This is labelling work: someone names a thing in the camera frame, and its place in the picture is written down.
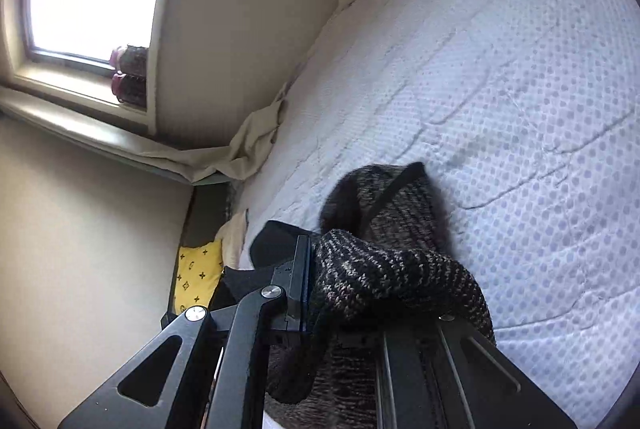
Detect beige curtain left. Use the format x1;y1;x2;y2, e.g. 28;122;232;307
137;86;288;184

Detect dark pink bottles on sill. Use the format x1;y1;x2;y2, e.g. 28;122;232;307
110;45;149;109

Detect yellow patterned pillow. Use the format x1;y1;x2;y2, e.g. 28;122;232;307
172;239;222;314

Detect black grey knit hooded jacket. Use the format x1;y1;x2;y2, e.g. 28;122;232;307
264;162;494;428

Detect white dotted bed quilt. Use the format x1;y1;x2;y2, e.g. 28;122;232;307
239;0;639;428

